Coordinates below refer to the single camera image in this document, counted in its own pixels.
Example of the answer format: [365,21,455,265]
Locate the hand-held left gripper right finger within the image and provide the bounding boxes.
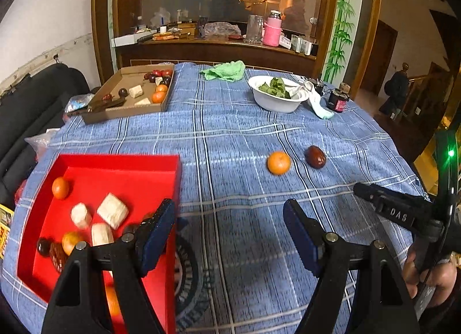
[283,198,420,334]

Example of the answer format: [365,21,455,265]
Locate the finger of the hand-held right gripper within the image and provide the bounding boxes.
[353,182,443,237]

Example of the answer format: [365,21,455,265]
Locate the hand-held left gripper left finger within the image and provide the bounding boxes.
[41,198,177,334]

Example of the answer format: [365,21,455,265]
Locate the red tray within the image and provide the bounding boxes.
[16,154,182,334]

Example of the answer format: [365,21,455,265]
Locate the person's right hand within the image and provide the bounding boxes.
[403,249,461,308]

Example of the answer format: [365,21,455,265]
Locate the wooden stair railing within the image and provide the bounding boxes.
[407,62,454,129]

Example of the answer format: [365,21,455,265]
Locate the dark jar with red label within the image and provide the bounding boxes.
[327,83,351,114]

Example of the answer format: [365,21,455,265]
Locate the blue plaid tablecloth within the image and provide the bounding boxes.
[0,62,429,334]

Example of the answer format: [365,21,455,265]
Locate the white sock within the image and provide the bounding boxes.
[290,80,335,120]

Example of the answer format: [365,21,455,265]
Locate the white bowl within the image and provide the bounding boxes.
[248,75,311,113]

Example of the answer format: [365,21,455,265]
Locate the cardboard box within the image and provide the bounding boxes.
[81,64,176,125]

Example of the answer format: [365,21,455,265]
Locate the red packet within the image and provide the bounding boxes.
[14,179,28,205]

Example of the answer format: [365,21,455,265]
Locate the small glass jar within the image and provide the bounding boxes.
[308,77,326,95]

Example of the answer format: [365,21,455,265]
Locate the wooden door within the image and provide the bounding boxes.
[360,19,398,95]

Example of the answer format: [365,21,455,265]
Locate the dark brown tool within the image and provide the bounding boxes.
[67,98,126,117]

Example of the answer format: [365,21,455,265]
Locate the yellow snack packet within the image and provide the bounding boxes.
[0,204,15,259]

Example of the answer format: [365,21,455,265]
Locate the green leafy vegetables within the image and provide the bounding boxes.
[258,77,292,99]

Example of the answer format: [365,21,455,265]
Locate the blue and white packet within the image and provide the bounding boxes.
[64,94,96,113]

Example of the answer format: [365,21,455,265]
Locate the cluster of red jujubes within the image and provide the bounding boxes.
[143,69,174,84]

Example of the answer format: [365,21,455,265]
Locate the green cloth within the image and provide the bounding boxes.
[200,60,246,83]

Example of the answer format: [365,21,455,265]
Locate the black sofa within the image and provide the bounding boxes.
[0,63,90,208]

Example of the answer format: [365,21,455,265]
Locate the wooden cabinet with glass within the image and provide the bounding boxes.
[91,0,383,84]

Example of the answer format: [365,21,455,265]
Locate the pink bottle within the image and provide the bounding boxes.
[263,10,283,48]

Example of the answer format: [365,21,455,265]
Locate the flat white box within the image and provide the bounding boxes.
[112,33,157,48]

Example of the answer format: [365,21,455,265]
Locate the glass pitcher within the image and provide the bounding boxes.
[245,15,265,44]

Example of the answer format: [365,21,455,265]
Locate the crumpled clear plastic bag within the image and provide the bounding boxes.
[206,22,241,37]

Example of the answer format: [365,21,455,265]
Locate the bamboo wall painting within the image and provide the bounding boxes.
[322,0,364,84]

